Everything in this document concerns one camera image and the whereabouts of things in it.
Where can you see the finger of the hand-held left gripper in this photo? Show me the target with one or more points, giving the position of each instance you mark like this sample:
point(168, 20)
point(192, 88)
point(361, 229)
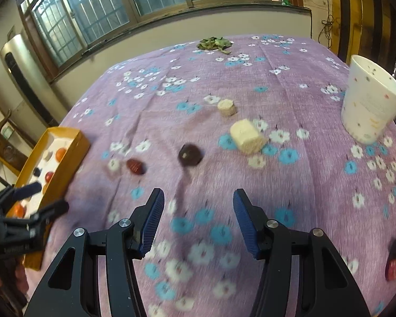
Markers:
point(52, 209)
point(29, 189)

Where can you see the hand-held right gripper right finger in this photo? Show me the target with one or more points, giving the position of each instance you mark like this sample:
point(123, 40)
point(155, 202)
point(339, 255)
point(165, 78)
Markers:
point(246, 224)

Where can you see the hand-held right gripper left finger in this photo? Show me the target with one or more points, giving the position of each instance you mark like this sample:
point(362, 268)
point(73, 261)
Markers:
point(150, 224)

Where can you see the dark purple plum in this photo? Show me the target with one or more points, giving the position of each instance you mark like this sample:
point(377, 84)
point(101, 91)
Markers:
point(36, 171)

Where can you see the red tomato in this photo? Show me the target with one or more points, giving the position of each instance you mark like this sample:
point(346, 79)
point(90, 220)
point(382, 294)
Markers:
point(49, 176)

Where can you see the yellow tray with white lining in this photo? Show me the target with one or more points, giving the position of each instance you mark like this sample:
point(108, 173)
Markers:
point(71, 158)

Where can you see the dark mangosteen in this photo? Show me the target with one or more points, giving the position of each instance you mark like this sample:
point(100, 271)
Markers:
point(190, 154)

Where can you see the red date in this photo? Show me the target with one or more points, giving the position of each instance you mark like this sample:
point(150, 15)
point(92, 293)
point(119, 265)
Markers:
point(136, 166)

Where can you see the silver standing air conditioner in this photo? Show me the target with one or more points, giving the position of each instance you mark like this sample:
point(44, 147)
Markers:
point(23, 72)

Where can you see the small cream corn piece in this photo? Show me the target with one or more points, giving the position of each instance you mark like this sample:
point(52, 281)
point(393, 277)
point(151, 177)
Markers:
point(227, 107)

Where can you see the purple floral tablecloth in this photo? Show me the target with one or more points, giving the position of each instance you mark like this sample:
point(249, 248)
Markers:
point(217, 79)

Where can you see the white dotted cup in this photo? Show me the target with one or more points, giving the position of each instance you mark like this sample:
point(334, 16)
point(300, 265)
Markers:
point(371, 99)

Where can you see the green leaves pile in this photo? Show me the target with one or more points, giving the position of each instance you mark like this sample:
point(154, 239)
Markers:
point(214, 43)

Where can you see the barred window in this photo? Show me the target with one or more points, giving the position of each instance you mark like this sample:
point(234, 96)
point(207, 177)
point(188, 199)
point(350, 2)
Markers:
point(135, 0)

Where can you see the yellow wooden door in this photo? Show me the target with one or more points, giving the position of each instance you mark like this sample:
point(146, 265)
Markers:
point(359, 13)

